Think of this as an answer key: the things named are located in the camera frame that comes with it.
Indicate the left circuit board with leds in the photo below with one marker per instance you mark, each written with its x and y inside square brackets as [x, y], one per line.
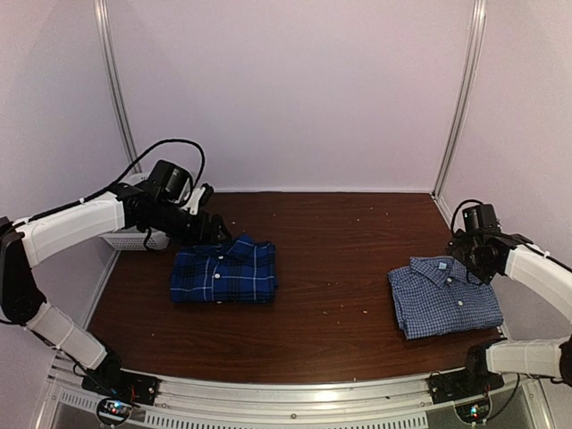
[112, 411]

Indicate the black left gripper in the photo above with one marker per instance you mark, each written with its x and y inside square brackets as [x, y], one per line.
[200, 238]

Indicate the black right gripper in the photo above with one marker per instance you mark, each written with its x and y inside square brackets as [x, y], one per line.
[458, 248]

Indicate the aluminium corner post right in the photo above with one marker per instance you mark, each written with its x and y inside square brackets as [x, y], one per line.
[475, 41]

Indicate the aluminium corner post left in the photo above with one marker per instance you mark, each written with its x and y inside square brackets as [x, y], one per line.
[114, 83]

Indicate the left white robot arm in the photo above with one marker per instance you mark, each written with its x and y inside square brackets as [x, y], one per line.
[30, 243]

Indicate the aluminium corner post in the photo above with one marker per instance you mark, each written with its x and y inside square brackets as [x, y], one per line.
[114, 83]
[475, 41]

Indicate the white plastic mesh basket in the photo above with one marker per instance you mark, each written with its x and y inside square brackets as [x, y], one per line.
[134, 240]

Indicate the aluminium front rail frame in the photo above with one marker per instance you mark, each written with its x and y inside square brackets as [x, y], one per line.
[403, 402]

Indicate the right circuit board with leds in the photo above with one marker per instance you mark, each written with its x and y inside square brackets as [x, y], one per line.
[473, 412]

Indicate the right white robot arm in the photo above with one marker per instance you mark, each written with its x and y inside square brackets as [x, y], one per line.
[534, 287]

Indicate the folded blue gingham shirt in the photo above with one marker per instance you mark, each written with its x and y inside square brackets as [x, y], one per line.
[435, 296]

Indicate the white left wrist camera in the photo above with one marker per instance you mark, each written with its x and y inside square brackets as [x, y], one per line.
[198, 198]

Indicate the dark blue plaid shirt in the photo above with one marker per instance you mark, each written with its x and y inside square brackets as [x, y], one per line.
[241, 270]

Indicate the circuit board with leds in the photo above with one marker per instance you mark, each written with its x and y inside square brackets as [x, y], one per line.
[473, 412]
[112, 411]

